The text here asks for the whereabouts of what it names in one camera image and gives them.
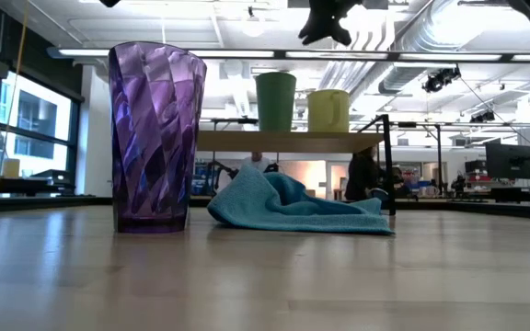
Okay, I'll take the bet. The yellow cable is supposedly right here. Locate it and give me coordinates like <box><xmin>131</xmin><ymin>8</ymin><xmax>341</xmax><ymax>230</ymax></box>
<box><xmin>0</xmin><ymin>0</ymin><xmax>30</xmax><ymax>197</ymax></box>

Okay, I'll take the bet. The black computer monitor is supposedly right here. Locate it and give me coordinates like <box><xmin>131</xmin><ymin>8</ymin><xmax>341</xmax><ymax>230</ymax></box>
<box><xmin>485</xmin><ymin>143</ymin><xmax>530</xmax><ymax>181</ymax></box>

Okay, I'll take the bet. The blue microfibre cloth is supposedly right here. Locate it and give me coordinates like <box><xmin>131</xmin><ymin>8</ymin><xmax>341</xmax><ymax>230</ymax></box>
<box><xmin>206</xmin><ymin>165</ymin><xmax>396</xmax><ymax>236</ymax></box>

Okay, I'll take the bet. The silver ventilation duct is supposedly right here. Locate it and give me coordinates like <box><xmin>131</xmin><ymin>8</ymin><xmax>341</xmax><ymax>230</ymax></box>
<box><xmin>377</xmin><ymin>0</ymin><xmax>482</xmax><ymax>96</ymax></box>

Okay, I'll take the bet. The yellow mug with handle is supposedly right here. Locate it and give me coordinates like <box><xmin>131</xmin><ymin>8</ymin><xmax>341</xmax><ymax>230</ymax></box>
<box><xmin>306</xmin><ymin>88</ymin><xmax>351</xmax><ymax>134</ymax></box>

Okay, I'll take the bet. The round ceiling lamp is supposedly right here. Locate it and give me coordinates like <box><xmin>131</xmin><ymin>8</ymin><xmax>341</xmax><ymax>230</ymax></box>
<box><xmin>240</xmin><ymin>6</ymin><xmax>267</xmax><ymax>39</ymax></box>

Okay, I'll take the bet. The green plastic cup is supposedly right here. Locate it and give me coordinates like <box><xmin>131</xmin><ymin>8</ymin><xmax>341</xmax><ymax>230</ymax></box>
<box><xmin>254</xmin><ymin>71</ymin><xmax>297</xmax><ymax>133</ymax></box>

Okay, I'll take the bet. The black desk device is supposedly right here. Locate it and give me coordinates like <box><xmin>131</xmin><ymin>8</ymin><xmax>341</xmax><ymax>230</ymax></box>
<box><xmin>29</xmin><ymin>168</ymin><xmax>71</xmax><ymax>185</ymax></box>

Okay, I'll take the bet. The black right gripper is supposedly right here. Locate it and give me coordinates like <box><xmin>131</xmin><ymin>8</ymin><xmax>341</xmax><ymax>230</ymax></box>
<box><xmin>297</xmin><ymin>0</ymin><xmax>363</xmax><ymax>47</ymax></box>

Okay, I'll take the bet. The wooden shelf with black legs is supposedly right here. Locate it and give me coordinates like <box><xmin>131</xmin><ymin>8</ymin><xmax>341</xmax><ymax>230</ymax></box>
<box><xmin>195</xmin><ymin>113</ymin><xmax>398</xmax><ymax>217</ymax></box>

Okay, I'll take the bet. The black ceiling-hung camera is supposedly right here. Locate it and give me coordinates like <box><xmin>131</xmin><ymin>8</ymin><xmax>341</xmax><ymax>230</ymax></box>
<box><xmin>421</xmin><ymin>66</ymin><xmax>462</xmax><ymax>94</ymax></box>

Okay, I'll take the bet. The person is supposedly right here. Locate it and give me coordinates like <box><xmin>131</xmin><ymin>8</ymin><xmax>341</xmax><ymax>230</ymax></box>
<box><xmin>239</xmin><ymin>152</ymin><xmax>274</xmax><ymax>175</ymax></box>
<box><xmin>343</xmin><ymin>145</ymin><xmax>389</xmax><ymax>202</ymax></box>

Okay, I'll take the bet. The purple faceted plastic tumbler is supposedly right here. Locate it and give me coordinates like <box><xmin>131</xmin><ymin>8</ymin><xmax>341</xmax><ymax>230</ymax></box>
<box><xmin>108</xmin><ymin>40</ymin><xmax>208</xmax><ymax>234</ymax></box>

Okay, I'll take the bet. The pale yellow box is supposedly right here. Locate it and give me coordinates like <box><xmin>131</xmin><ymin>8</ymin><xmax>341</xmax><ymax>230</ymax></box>
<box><xmin>1</xmin><ymin>158</ymin><xmax>21</xmax><ymax>179</ymax></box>

